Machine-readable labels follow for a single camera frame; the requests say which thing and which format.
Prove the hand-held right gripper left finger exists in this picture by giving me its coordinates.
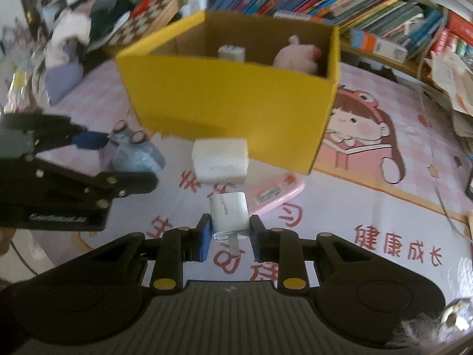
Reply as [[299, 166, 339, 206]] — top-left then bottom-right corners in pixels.
[[92, 214, 212, 291]]

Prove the orange and white box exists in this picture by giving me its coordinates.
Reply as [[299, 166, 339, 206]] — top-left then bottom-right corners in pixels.
[[349, 30, 409, 63]]

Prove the pile of clothes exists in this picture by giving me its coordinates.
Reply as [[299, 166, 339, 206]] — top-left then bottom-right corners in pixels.
[[41, 0, 134, 105]]

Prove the yellow cardboard box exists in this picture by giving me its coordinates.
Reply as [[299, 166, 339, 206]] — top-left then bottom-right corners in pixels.
[[116, 9, 341, 177]]

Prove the white plug adapter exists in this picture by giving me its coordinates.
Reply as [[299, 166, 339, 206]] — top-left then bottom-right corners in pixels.
[[209, 191, 252, 258]]

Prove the white foam cube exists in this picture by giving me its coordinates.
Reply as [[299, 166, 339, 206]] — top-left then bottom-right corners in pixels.
[[191, 138, 249, 185]]

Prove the pink flat case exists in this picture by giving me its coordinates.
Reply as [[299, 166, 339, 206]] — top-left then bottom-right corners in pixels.
[[242, 172, 307, 216]]

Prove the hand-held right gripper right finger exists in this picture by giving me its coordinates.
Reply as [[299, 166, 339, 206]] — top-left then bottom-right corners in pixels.
[[249, 214, 374, 291]]

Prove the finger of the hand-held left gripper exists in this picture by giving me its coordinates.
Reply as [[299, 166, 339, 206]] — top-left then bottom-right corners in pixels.
[[0, 113, 111, 153], [34, 159, 159, 208]]

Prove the blue-grey twin-capped toy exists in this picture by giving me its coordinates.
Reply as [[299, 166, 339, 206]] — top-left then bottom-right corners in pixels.
[[110, 120, 166, 175]]

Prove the pink printed table mat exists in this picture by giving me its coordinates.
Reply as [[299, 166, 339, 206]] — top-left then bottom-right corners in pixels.
[[0, 59, 473, 304]]

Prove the pile of papers and books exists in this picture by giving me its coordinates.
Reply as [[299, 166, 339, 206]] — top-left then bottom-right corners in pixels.
[[421, 50, 473, 156]]

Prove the wooden chessboard box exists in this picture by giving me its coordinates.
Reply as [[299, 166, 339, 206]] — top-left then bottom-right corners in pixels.
[[107, 0, 187, 47]]

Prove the pink plush pig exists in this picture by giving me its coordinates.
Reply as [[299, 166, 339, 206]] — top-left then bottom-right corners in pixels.
[[273, 35, 322, 77]]

